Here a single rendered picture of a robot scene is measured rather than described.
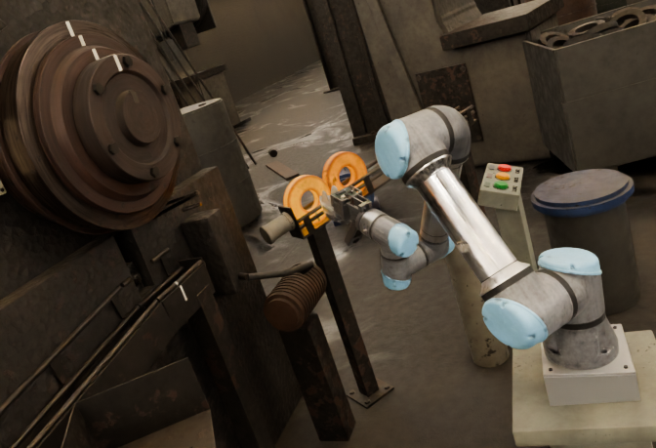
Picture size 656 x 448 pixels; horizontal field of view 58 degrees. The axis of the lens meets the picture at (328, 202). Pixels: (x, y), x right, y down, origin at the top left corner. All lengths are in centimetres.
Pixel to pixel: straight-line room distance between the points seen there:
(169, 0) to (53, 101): 805
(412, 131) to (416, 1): 261
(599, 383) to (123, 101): 114
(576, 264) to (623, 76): 194
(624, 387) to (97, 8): 154
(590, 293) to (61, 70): 115
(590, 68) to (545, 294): 196
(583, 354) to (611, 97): 193
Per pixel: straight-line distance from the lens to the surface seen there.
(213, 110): 418
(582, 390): 140
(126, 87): 138
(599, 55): 308
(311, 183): 179
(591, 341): 136
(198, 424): 115
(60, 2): 167
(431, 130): 129
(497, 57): 370
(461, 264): 188
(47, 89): 131
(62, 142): 129
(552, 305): 123
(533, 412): 141
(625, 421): 137
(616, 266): 217
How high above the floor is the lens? 120
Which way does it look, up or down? 17 degrees down
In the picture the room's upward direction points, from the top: 18 degrees counter-clockwise
